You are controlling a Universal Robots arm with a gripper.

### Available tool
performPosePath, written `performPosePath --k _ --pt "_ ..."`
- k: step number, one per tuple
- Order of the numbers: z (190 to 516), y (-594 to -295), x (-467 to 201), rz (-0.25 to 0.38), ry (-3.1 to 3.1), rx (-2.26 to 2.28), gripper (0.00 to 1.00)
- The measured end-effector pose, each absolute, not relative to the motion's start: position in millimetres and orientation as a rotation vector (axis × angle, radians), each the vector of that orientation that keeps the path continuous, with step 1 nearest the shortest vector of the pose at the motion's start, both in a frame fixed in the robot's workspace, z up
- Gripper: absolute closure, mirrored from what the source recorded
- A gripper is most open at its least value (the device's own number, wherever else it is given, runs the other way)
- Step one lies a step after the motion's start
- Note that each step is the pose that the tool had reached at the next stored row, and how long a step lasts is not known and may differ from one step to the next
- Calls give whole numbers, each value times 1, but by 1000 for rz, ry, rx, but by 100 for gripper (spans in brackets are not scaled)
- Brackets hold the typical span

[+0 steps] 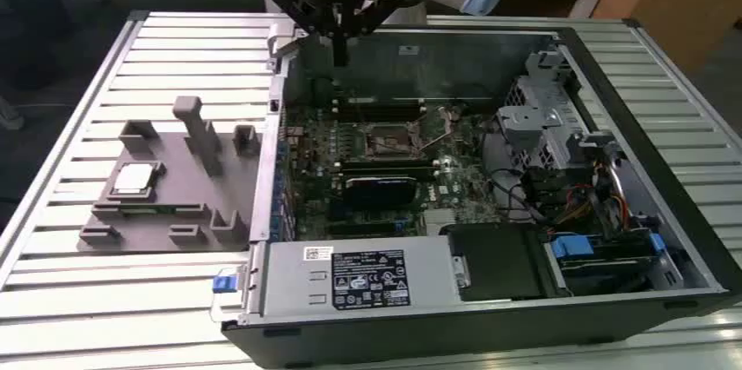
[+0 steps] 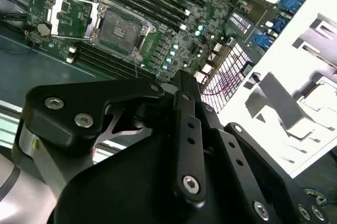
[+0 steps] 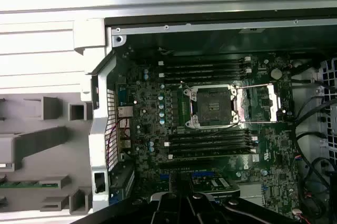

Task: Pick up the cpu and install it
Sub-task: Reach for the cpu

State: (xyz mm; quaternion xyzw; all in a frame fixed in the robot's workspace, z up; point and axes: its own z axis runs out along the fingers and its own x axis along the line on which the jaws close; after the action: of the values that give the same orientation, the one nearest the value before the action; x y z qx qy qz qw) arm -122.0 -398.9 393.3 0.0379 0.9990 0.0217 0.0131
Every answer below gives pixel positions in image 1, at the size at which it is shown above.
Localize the metal socket cover frame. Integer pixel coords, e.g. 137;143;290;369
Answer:
405;114;430;159

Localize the silver square CPU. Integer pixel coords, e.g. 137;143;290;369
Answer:
112;162;161;197

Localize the black CPU socket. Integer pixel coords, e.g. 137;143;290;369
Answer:
361;121;428;162

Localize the black RAM slot bank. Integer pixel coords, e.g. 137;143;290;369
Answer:
333;98;428;122
340;160;437;181

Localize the silver metal drive cage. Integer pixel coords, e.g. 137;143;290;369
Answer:
496;50;587;171

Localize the black graphics card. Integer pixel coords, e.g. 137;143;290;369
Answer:
340;175;418;211

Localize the green motherboard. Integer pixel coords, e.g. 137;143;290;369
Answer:
277;102;505;241

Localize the silver chipset heat sink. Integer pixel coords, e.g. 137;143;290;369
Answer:
421;208;460;236

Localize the gray parts rack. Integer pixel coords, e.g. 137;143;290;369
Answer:
75;95;265;254

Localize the green RAM stick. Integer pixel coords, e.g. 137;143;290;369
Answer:
118;203;181;217

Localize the black plastic cover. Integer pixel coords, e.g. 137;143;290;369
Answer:
438;222;555;301

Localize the silver power supply with label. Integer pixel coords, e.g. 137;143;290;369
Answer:
253;237;468;317

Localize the hard disk in blue carrier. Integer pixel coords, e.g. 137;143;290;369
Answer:
543;233;667;269

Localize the blue case latch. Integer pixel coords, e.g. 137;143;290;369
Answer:
212;273;240;294

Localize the black open PC case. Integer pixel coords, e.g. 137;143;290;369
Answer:
218;22;742;367

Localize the gray plastic bracket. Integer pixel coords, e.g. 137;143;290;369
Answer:
564;129;616;162
524;50;567;81

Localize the coloured wire bundle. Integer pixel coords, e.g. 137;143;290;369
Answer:
543;159;636;232

